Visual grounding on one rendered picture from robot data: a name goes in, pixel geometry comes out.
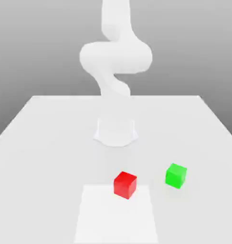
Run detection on small red cube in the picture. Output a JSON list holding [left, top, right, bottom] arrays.
[[113, 171, 137, 200]]

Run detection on small green cube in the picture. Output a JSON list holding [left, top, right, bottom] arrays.
[[165, 163, 188, 190]]

